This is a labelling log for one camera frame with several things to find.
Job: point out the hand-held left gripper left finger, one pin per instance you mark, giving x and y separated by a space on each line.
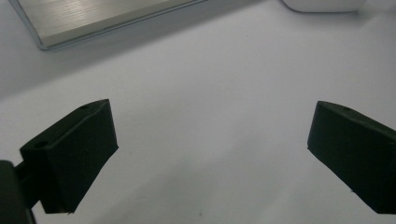
71 155

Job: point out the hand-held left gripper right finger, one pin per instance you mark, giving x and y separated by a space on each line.
358 155

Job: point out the silver metal tray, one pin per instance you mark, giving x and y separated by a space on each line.
93 18

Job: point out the white rounded container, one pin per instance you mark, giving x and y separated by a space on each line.
323 5

